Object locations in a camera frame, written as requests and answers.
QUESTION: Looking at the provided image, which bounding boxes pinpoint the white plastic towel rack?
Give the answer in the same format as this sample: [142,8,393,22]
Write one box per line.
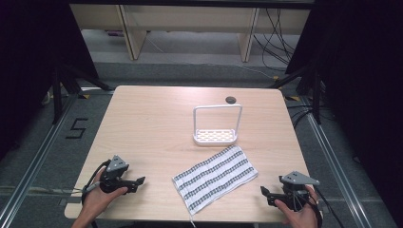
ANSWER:
[192,104,243,147]

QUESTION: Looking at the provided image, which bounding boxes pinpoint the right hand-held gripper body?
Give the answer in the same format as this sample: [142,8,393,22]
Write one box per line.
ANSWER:
[268,170,321,213]

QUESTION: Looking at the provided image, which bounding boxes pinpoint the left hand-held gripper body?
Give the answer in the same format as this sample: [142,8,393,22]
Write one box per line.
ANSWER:
[99,154,135,195]

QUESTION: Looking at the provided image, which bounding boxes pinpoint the person's left hand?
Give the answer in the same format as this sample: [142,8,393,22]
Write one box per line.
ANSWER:
[81,169,129,220]

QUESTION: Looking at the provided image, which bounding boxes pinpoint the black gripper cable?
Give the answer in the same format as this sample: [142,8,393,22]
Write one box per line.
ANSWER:
[81,159,112,206]
[308,185,347,228]

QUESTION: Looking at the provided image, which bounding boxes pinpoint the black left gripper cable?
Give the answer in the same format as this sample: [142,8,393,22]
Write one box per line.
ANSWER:
[81,159,112,206]

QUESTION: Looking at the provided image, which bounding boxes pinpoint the person's right hand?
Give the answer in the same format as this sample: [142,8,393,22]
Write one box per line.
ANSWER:
[274,185,321,228]

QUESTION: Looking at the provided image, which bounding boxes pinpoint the striped white dish towel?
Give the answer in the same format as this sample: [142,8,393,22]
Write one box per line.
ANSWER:
[171,144,259,228]

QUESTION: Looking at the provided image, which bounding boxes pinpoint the black cables by stand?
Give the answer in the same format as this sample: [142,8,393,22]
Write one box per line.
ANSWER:
[286,104,324,129]

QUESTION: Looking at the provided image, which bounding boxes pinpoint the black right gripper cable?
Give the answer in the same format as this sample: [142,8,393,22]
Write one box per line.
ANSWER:
[308,185,347,228]

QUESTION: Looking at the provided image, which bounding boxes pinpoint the beige wooden desk frame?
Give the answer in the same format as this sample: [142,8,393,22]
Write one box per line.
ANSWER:
[69,3,312,63]

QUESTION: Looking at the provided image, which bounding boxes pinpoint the bundle of black floor cables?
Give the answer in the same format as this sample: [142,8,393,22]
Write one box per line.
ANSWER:
[252,8,300,69]

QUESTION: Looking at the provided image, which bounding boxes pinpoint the dark curtain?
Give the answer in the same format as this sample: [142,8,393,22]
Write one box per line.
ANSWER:
[0,0,100,161]
[284,0,403,222]

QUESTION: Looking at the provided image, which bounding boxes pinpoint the aluminium floor rail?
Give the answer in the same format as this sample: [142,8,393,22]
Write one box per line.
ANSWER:
[0,92,80,228]
[298,96,374,228]

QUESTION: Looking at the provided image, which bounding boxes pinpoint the black metal stand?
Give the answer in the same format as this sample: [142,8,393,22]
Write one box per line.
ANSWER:
[50,62,114,125]
[268,62,323,125]

